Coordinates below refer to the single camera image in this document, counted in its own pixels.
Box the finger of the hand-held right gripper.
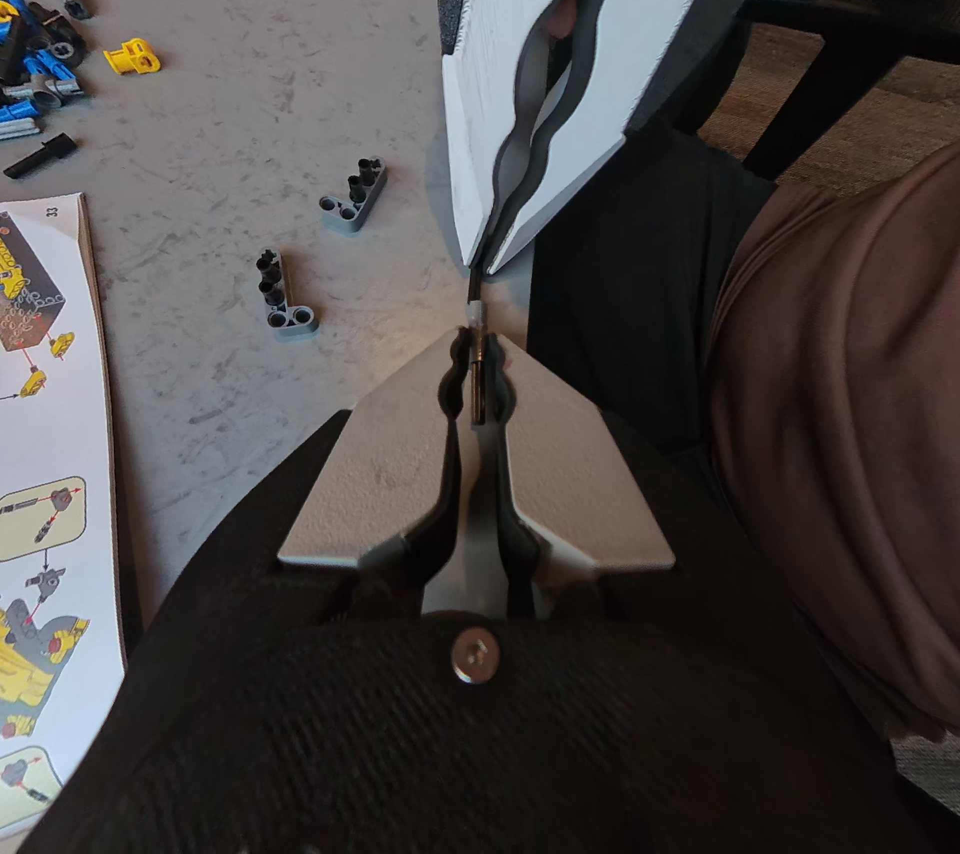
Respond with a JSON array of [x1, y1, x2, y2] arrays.
[[486, 0, 706, 279], [441, 0, 576, 267]]

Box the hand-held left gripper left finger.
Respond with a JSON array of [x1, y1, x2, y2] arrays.
[[277, 327, 471, 588]]

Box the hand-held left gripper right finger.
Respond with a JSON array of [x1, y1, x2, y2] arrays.
[[487, 332, 676, 618]]

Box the dark grey axle connector sleeve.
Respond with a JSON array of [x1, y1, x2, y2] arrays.
[[465, 301, 490, 429]]

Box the grey stone-look desk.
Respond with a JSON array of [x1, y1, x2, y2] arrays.
[[0, 0, 541, 645]]

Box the black office chair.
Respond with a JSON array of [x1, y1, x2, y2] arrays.
[[675, 0, 960, 183]]

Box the grey L-shaped beam with pins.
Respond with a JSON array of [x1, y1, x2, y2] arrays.
[[255, 248, 320, 342], [318, 155, 390, 234]]

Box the person's black pants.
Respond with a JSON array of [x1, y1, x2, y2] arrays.
[[525, 119, 781, 465]]

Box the person's brown sweater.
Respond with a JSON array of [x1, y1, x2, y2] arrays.
[[705, 141, 960, 742]]

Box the open instruction booklet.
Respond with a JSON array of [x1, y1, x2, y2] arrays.
[[0, 192, 127, 836]]

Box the yellow connector piece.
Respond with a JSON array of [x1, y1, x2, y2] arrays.
[[102, 38, 163, 76]]

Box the pile of small building pieces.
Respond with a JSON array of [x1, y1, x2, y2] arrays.
[[0, 0, 95, 120]]

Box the black axle pin with stop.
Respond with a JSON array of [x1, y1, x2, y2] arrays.
[[2, 132, 78, 181]]

